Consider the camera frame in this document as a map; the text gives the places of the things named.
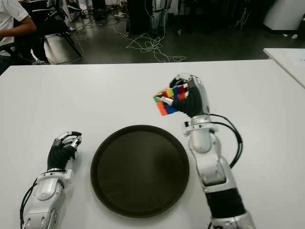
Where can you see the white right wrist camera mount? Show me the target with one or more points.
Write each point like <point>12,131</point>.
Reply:
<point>186,128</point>

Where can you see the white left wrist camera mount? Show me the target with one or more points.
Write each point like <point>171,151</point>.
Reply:
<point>68,174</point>

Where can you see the black trousered leg white shoe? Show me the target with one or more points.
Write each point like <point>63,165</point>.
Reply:
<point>35,45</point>

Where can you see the black chair with slanted legs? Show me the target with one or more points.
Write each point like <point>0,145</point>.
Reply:
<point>54,26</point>

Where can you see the white power strip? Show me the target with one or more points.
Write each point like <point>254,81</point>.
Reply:
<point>119,15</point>

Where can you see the black office chair armrest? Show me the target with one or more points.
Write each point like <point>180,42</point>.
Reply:
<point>7,48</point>

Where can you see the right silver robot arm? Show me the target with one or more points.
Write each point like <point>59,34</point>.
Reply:
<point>202,138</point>

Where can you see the white pedestal cabinet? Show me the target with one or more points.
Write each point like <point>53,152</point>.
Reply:
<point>283,14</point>

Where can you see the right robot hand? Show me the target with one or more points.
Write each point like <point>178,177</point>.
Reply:
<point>193,102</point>

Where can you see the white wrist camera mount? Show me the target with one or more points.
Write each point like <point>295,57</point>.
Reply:
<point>68,174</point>
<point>186,128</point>

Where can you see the tall black cabinet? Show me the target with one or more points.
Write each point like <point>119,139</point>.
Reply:
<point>139,16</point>

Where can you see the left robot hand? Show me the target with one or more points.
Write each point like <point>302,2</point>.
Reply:
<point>58,156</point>

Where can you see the multicolour Rubik's cube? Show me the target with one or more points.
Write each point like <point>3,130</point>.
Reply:
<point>166,109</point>

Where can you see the dark brown round plate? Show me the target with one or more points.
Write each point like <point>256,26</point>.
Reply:
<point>140,171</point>

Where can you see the seated person white shirt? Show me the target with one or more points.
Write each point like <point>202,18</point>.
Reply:
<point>9,19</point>

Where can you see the white side table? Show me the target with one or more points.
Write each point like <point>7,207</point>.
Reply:
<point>288,62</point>

